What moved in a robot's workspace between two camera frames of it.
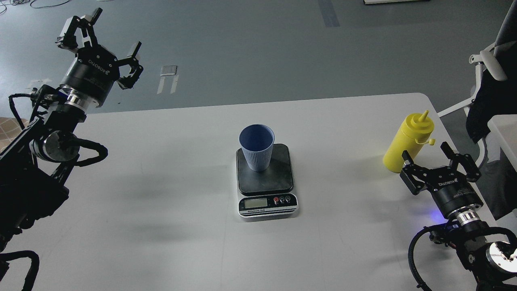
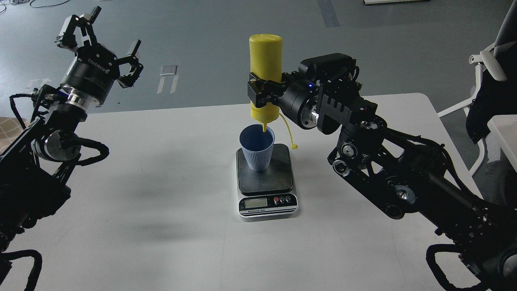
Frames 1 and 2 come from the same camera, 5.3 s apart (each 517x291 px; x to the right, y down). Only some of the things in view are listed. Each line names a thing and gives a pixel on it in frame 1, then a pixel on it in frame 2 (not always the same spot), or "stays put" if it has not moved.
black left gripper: [95, 70] stays put
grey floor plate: [169, 70] stays put
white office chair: [496, 94] stays put
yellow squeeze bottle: [416, 130] -> [265, 61]
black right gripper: [452, 192] -> [298, 100]
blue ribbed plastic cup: [257, 141] stays put
